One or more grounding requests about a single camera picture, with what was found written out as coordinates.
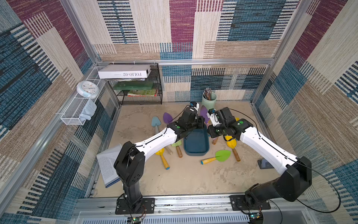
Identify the white round clock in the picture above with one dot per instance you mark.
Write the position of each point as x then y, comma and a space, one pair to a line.
87, 89

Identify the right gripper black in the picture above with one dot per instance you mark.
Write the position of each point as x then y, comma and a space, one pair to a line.
212, 130

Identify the yellow shovel blue tip left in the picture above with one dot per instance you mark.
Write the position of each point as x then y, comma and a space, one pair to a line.
164, 161

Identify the white wire basket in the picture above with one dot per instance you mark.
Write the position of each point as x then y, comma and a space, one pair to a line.
70, 116

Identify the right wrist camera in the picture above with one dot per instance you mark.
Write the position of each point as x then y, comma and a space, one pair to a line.
213, 117

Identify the dark teal storage box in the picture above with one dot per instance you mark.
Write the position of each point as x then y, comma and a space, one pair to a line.
197, 142

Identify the white folio box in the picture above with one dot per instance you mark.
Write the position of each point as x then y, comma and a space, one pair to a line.
116, 71

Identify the colourful book on shelf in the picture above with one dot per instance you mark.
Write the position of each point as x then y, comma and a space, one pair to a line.
143, 93

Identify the colored pencils bundle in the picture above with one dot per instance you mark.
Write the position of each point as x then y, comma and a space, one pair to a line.
207, 94

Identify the dark smartphone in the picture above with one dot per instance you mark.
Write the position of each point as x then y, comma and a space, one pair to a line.
264, 164

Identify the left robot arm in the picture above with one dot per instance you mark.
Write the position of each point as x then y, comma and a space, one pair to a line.
130, 161

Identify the green trowel yellow handle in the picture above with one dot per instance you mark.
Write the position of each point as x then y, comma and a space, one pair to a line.
220, 156

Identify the green book on shelf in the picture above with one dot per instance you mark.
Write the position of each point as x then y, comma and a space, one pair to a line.
133, 85

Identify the light blue cloth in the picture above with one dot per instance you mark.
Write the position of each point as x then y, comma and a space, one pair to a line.
88, 111

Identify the green trowel wooden handle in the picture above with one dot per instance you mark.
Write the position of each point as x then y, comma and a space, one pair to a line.
177, 146
215, 140

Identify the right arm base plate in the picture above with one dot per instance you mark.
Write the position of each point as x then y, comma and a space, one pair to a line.
239, 202

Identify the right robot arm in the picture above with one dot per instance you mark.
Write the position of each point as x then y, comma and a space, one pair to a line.
295, 173

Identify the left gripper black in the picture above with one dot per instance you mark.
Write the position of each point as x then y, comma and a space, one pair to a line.
199, 119

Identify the mint green pencil cup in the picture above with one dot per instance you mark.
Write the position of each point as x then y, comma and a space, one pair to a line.
209, 103

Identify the purple trowel pink handle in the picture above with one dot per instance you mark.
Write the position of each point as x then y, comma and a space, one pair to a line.
204, 114
167, 118

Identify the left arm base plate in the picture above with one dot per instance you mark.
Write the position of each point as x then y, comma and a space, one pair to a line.
144, 206

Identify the open white book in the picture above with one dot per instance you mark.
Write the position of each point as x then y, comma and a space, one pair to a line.
106, 160

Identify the black wire shelf rack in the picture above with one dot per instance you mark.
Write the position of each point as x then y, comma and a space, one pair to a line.
154, 76

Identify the light blue trowel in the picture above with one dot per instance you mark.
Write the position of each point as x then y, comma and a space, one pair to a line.
156, 123

